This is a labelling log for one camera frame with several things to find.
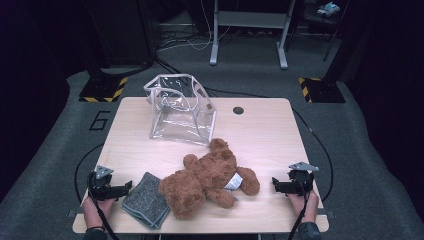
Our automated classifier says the blue white bundle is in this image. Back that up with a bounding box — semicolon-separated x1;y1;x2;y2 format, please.
316;1;341;18

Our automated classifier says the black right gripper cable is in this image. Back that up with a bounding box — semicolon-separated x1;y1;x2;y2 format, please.
287;173;315;240

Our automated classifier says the black cabinet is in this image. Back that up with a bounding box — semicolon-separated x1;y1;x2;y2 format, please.
83;0;158;70

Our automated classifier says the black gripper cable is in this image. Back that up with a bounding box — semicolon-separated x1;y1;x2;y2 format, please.
87;171;120;240
287;173;315;240

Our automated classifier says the grey cloth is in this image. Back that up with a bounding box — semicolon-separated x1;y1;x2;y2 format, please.
121;171;171;231

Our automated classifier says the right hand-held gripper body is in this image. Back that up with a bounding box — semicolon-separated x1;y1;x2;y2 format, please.
287;161;319;196

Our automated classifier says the white floor cable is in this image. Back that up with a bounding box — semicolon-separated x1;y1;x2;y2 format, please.
157;0;232;53

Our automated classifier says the black striped stand base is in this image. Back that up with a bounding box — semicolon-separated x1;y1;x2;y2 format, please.
78;77;129;103
298;77;347;104

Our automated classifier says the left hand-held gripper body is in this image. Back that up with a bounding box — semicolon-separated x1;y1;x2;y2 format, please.
87;165;117;202

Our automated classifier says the person's left hand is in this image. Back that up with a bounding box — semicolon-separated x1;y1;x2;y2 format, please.
81;197;116;231

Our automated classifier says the black side table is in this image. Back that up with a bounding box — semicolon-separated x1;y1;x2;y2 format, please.
298;0;346;63

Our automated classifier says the clear plastic bag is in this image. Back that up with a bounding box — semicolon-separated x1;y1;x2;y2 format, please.
143;73;218;147

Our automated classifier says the white metal desk frame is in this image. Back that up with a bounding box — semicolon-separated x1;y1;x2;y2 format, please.
209;0;297;70

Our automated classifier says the person's right hand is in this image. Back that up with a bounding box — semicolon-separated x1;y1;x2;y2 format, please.
288;190;320;225

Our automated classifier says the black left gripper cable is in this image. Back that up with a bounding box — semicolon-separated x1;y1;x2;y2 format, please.
87;171;120;240

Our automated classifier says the brown teddy bear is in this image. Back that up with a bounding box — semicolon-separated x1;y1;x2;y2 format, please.
158;137;261;221

